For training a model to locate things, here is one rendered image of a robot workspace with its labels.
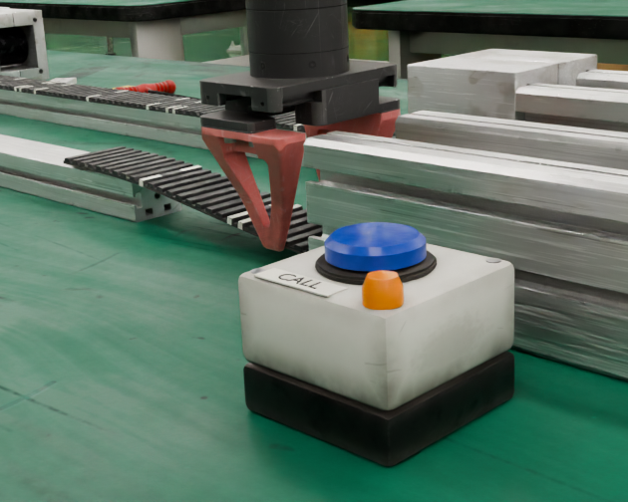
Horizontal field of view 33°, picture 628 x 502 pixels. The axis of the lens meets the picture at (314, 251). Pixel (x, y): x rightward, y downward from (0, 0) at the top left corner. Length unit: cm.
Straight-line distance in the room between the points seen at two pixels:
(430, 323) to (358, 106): 24
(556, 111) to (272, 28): 19
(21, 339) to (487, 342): 24
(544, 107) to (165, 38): 257
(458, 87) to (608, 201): 29
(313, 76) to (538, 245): 18
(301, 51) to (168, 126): 45
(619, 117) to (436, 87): 14
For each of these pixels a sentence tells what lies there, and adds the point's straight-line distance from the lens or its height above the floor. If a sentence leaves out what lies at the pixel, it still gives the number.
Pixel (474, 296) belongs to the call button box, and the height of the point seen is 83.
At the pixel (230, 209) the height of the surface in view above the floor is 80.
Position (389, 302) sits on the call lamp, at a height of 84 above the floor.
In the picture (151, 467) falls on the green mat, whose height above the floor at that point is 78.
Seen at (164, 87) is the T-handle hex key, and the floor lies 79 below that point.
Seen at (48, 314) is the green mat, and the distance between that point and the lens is 58.
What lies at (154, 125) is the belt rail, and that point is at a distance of 104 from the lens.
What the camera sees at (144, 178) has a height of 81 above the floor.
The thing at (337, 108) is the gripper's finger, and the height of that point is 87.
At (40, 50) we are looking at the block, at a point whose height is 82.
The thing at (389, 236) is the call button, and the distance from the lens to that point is 41.
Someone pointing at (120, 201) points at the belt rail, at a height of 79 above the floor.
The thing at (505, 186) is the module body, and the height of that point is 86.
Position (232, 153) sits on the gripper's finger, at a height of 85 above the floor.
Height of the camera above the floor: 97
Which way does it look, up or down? 17 degrees down
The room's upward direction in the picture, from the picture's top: 3 degrees counter-clockwise
